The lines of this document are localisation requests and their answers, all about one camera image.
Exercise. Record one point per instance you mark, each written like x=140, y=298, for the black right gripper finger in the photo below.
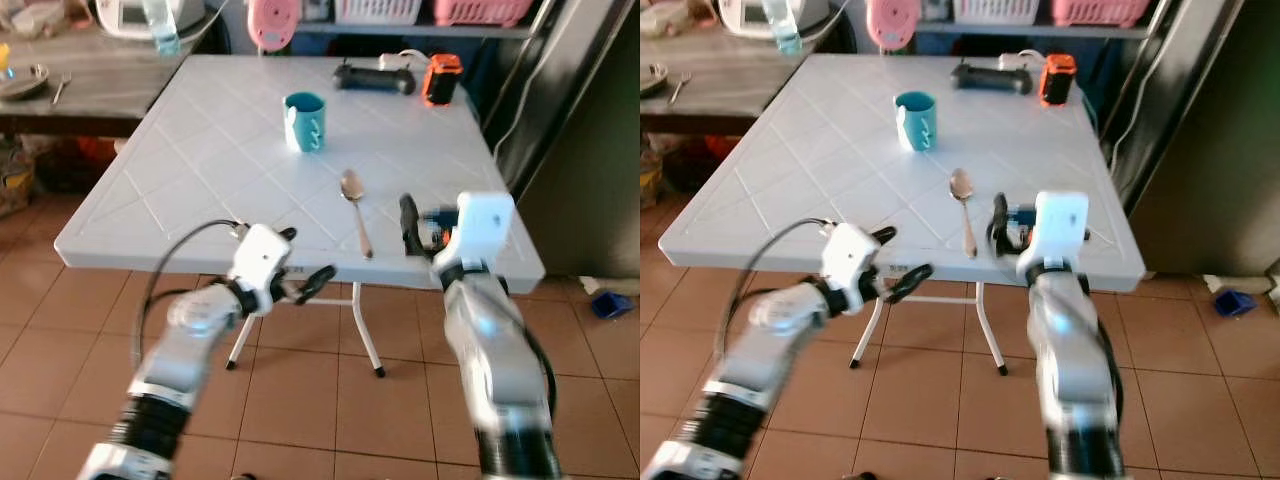
x=998, y=222
x=408, y=222

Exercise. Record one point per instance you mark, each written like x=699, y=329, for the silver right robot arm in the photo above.
x=495, y=360
x=1075, y=360

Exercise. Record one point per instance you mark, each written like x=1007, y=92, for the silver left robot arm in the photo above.
x=190, y=340
x=770, y=340

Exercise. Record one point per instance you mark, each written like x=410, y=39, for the metal spoon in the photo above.
x=962, y=188
x=352, y=190

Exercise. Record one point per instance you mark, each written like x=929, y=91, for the white plastic folding table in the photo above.
x=230, y=200
x=820, y=200

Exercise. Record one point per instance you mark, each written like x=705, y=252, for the teal ceramic mug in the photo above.
x=305, y=122
x=916, y=120

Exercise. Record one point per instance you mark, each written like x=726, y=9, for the orange black battery pack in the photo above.
x=442, y=80
x=1058, y=80

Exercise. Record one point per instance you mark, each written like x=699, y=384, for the white power adapter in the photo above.
x=400, y=61
x=1018, y=61

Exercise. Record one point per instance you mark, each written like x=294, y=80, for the small blue box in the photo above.
x=1234, y=302
x=610, y=303

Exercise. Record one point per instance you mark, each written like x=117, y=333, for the white plastic basket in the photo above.
x=995, y=10
x=378, y=10

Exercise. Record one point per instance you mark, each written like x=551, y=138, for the pink plastic hanging object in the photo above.
x=273, y=22
x=892, y=22

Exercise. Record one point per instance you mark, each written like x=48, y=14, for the yellow patterned bag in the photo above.
x=650, y=170
x=15, y=175

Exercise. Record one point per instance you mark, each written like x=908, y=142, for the pink plastic basket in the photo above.
x=483, y=10
x=1100, y=10

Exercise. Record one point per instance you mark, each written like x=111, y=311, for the clear plastic water bottle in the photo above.
x=785, y=28
x=161, y=28

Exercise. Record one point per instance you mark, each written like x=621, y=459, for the metal plate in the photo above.
x=652, y=80
x=22, y=82

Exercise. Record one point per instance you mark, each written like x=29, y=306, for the crumpled plastic bag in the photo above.
x=665, y=15
x=30, y=18

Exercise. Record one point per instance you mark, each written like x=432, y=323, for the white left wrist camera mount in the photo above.
x=260, y=258
x=852, y=255

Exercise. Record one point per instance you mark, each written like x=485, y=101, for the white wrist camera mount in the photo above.
x=852, y=255
x=260, y=258
x=482, y=222
x=1060, y=220

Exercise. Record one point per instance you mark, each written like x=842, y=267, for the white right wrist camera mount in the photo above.
x=482, y=222
x=1060, y=220

